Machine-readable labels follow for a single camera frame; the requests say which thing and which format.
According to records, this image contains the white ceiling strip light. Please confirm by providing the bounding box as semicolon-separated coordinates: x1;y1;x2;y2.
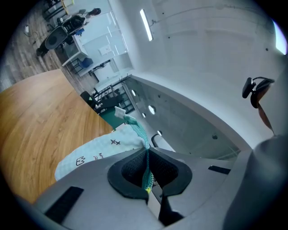
139;9;153;42

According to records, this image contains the black head camera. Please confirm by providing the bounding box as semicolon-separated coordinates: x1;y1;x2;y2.
242;77;257;99

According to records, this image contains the white office desk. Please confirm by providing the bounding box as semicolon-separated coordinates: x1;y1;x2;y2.
62;35;88;67

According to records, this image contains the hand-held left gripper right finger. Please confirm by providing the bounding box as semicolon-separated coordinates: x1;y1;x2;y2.
149;147;236;230

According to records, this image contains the light green pencil pouch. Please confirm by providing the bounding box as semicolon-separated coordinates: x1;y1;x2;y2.
54;106;156;194

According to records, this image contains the grey office chair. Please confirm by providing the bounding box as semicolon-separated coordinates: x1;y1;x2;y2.
45;25;68;50

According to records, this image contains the green partition panel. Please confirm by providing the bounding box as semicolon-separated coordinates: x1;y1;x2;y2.
99;110;126;130

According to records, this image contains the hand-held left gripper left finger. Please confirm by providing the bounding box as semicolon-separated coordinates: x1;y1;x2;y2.
33;148;165;230

